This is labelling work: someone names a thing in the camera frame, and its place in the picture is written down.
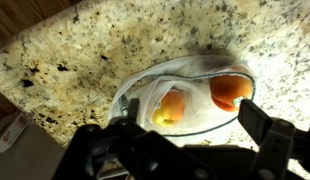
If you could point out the yellow orange fruit in bag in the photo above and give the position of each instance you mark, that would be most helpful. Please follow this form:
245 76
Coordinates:
170 110

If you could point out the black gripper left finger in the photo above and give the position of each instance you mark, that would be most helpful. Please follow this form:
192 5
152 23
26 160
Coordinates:
133 109

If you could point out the clear mesh produce bag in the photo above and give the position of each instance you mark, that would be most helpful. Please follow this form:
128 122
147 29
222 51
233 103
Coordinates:
190 76

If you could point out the orange fruit with sticker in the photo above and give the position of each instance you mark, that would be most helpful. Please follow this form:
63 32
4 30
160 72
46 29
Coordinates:
226 91

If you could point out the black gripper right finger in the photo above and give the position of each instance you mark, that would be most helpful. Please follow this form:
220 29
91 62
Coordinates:
254 120

